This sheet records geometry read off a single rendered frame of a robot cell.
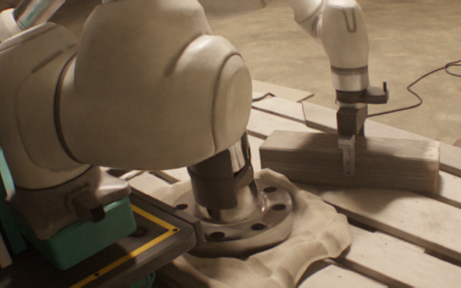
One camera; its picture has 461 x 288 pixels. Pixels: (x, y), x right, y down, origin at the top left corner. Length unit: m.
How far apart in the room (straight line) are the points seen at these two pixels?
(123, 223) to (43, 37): 0.30
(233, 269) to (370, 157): 0.42
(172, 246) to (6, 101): 0.36
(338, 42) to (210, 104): 0.64
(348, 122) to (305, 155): 0.15
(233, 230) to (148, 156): 0.51
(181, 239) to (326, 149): 0.53
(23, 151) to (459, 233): 0.86
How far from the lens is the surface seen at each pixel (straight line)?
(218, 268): 1.03
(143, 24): 0.58
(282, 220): 1.10
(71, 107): 0.64
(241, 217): 1.10
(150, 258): 0.83
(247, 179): 1.09
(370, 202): 1.23
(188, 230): 0.87
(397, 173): 1.25
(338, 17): 1.16
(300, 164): 1.31
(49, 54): 0.70
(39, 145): 0.70
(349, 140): 1.20
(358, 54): 1.18
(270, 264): 1.04
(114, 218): 0.79
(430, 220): 1.17
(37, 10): 1.29
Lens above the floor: 0.78
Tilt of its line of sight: 24 degrees down
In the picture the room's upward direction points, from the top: 7 degrees counter-clockwise
